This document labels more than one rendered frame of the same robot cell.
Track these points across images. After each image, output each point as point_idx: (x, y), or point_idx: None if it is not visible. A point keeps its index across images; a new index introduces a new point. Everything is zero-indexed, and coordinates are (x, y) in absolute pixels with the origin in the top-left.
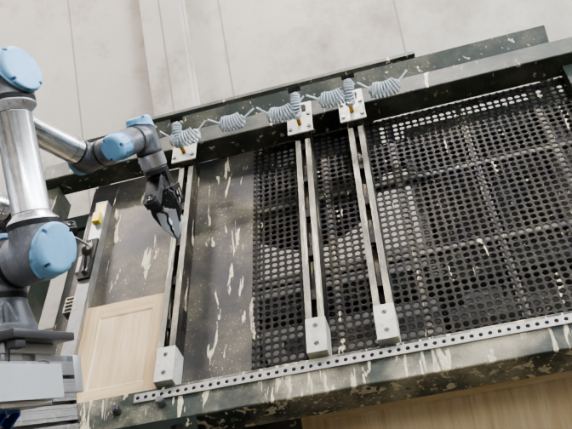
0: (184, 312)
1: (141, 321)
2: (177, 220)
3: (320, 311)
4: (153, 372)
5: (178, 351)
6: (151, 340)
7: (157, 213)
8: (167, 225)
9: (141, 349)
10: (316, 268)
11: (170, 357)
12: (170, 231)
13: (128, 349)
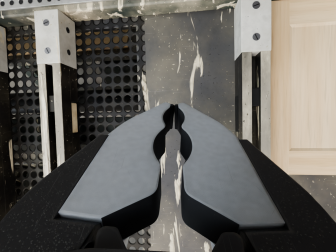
0: (237, 126)
1: (305, 129)
2: (115, 138)
3: (41, 72)
4: (275, 36)
5: (238, 52)
6: (285, 91)
7: (276, 229)
8: (197, 131)
9: (299, 79)
10: (46, 144)
11: (247, 30)
12: (187, 110)
13: (320, 82)
